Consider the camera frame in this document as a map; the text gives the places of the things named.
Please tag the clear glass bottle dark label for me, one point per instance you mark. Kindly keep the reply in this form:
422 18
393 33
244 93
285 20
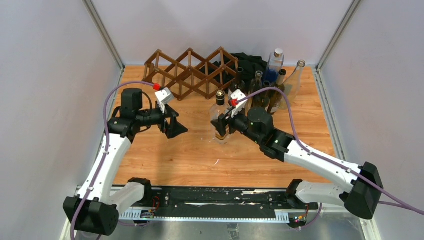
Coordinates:
293 83

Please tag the clear bottle black cap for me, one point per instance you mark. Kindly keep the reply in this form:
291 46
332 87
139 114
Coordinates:
220 107

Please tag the green bottle silver neck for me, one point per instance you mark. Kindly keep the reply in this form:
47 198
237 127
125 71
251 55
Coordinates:
275 96

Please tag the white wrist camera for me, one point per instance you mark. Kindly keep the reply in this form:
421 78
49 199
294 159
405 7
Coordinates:
163 97
237 102

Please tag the brown wooden wine rack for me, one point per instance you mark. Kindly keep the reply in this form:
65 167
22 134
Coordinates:
191 72

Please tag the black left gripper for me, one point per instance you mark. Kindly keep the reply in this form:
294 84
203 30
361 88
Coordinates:
174 128

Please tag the black cloth behind rack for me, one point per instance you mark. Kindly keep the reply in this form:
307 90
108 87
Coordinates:
249 63

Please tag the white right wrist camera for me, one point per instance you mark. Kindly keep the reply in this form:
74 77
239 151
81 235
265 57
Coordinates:
237 102

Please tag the dark bottle slot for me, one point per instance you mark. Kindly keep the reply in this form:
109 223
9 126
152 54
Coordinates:
237 83

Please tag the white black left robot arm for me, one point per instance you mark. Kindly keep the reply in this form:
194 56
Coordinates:
106 162

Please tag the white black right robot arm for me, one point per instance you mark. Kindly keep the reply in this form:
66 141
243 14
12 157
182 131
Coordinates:
355 187

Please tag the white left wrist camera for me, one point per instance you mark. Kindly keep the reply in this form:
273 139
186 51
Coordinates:
163 97

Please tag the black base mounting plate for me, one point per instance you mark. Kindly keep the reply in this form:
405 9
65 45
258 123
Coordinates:
216 204

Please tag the dark green wine bottle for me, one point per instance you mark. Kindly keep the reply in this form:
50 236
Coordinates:
261 100

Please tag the blue square glass bottle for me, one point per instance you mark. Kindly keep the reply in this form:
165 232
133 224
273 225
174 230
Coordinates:
274 65

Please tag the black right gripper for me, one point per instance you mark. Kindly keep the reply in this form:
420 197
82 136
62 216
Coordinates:
223 121

